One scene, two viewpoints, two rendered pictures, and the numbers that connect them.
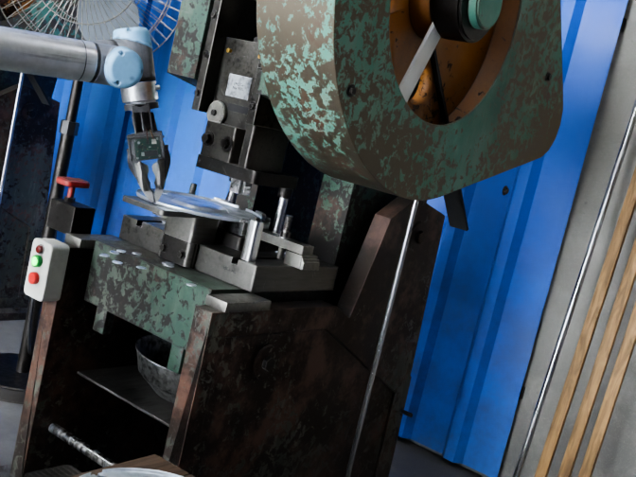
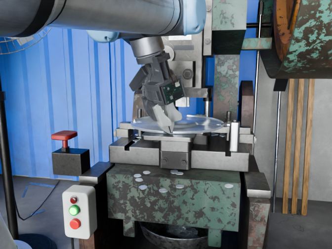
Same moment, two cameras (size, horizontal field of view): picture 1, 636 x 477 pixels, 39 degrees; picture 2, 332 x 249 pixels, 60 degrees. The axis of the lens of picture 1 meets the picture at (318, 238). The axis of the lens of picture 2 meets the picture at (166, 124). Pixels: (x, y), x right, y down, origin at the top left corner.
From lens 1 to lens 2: 1.40 m
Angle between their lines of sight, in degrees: 25
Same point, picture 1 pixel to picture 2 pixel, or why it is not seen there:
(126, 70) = (201, 12)
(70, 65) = (165, 12)
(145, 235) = (135, 155)
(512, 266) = not seen: hidden behind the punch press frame
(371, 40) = not seen: outside the picture
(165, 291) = (191, 194)
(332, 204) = (226, 97)
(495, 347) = not seen: hidden behind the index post
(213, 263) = (208, 160)
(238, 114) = (186, 52)
